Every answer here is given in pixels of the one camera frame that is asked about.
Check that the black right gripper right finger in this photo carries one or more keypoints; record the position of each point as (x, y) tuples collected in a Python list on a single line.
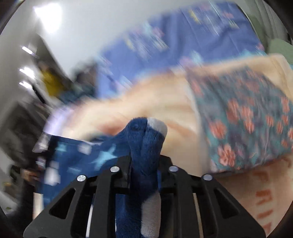
[(193, 206)]

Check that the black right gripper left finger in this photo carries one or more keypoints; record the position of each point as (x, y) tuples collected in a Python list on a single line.
[(86, 208)]

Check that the navy fleece star-pattern garment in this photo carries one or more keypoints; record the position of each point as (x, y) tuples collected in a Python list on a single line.
[(138, 214)]

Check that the floral teal folded garment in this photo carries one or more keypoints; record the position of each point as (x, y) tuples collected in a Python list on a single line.
[(245, 118)]

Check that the peach fleece blanket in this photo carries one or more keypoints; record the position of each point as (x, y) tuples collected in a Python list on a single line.
[(265, 190)]

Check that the dark teal knitted cloth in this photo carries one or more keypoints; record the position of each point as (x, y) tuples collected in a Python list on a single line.
[(76, 92)]

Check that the blue tree-print pillow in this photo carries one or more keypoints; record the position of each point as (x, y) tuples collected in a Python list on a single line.
[(199, 34)]

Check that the green cushion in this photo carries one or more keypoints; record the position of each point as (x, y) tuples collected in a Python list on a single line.
[(282, 47)]

